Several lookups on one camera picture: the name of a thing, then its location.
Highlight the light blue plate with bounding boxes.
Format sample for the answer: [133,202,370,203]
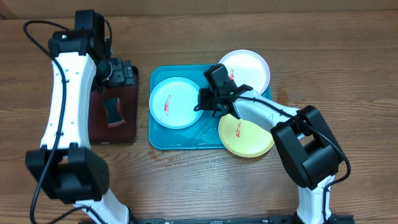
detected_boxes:
[149,77,203,129]

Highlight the yellow plate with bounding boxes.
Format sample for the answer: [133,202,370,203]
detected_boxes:
[218,114,274,158]

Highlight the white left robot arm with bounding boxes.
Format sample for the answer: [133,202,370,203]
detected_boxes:
[25,9,139,223]

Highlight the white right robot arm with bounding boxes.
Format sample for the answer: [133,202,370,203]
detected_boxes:
[195,63,354,223]

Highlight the black rectangular tray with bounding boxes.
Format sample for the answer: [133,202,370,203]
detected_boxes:
[88,68,139,144]

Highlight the white plate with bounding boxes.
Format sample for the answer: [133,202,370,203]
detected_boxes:
[219,50,271,94]

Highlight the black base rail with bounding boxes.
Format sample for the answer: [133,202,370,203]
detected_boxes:
[129,214,355,224]

